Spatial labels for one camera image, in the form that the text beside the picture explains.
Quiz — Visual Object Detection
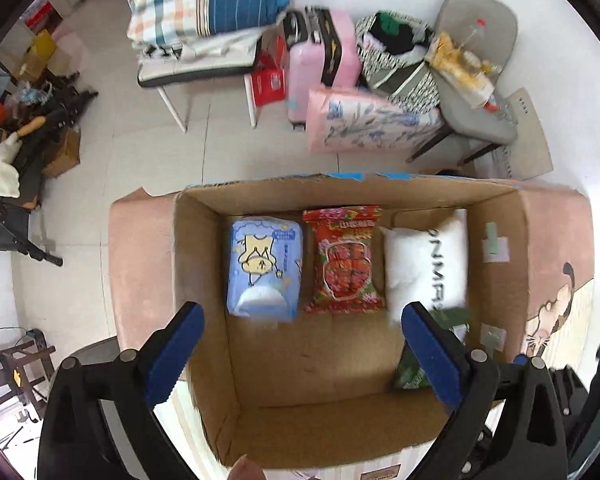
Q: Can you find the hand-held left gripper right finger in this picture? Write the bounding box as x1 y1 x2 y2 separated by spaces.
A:
401 301 569 480

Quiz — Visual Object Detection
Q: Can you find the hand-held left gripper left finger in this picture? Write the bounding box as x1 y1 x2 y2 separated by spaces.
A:
37 301 206 480

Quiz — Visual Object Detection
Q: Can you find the green snack packet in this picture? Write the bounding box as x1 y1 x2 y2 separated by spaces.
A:
393 306 472 392

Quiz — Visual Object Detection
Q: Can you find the small white pillow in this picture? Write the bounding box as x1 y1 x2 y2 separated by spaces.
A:
381 208 469 322

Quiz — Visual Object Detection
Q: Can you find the blue cartoon tissue pack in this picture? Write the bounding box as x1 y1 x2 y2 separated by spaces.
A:
226 216 304 322

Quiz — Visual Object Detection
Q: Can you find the red snack packet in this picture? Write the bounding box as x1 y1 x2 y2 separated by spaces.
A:
301 204 387 315

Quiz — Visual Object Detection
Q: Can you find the person's left hand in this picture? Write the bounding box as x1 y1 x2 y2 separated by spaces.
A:
229 455 265 480

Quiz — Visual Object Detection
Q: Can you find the dark wooden chair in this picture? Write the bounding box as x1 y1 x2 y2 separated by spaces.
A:
0 329 57 421

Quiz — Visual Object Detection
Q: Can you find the small brown cardboard box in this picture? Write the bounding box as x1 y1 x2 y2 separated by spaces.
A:
42 126 82 178

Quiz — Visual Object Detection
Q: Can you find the pink floral bedding bag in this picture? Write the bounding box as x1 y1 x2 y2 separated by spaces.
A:
306 84 445 155

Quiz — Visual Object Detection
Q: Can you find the grey chair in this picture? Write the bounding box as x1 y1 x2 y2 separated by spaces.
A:
406 0 520 166

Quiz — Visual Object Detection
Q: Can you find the white cloth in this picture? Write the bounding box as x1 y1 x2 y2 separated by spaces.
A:
0 132 25 208

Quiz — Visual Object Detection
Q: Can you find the red box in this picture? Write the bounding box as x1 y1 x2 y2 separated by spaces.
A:
250 35 288 107

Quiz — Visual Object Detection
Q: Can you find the yellow plastic bag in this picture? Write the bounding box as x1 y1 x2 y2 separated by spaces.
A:
427 31 498 106

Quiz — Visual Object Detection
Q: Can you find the black white patterned bag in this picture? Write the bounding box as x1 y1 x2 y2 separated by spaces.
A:
355 10 443 113

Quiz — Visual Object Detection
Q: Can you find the pink suitcase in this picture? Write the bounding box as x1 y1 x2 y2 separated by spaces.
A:
285 9 362 128

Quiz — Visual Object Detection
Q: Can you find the black suitcase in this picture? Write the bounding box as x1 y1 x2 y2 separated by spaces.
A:
305 6 343 87

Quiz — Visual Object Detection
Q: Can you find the plaid quilt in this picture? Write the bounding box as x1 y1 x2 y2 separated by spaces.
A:
119 0 216 52

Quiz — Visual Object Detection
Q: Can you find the white frame folding bed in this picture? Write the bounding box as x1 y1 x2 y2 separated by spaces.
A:
136 22 266 133

